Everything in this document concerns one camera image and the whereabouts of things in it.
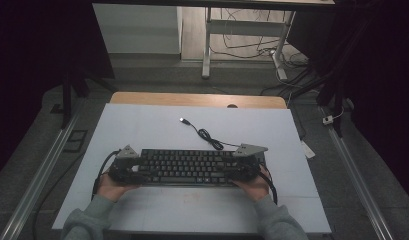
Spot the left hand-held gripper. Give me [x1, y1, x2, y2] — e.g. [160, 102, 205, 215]
[107, 144, 150, 186]

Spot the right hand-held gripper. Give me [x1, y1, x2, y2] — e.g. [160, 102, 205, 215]
[230, 143, 270, 183]

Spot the black computer keyboard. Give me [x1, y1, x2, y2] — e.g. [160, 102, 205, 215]
[131, 148, 266, 188]

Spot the person's right hand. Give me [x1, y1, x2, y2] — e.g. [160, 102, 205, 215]
[231, 166, 271, 203]

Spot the person's left hand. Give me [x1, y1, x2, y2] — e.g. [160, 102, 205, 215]
[96, 171, 141, 203]

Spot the white paper tag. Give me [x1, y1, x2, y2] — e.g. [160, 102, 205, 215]
[300, 139, 316, 159]

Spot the wooden table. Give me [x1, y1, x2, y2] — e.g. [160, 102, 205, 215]
[110, 91, 288, 110]

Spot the black metal stand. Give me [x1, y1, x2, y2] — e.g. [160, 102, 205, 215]
[316, 66, 347, 138]
[60, 66, 118, 129]

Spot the pale panel board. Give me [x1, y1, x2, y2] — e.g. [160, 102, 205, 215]
[92, 3, 183, 55]

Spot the dark curtain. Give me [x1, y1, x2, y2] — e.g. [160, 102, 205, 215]
[288, 0, 409, 201]
[0, 0, 115, 174]

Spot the left hand-held gripper cable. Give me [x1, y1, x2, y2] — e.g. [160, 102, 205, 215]
[91, 149, 121, 201]

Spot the hand-held gripper cable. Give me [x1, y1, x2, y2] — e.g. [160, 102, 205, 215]
[258, 169, 279, 205]
[91, 149, 121, 201]

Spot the right hand-held gripper cable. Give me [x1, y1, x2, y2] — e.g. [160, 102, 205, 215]
[258, 169, 279, 205]

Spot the black keyboard cable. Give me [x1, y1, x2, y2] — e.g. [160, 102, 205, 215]
[179, 117, 241, 151]

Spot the black floor frame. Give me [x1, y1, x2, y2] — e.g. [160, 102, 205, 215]
[63, 129, 89, 154]

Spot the metal floor rail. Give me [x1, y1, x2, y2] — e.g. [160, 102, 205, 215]
[0, 99, 85, 240]
[320, 106, 395, 240]

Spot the tangle of floor cables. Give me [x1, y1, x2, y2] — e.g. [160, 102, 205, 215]
[210, 8, 310, 68]

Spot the white desk frame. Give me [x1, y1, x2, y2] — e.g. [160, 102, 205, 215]
[201, 6, 297, 81]

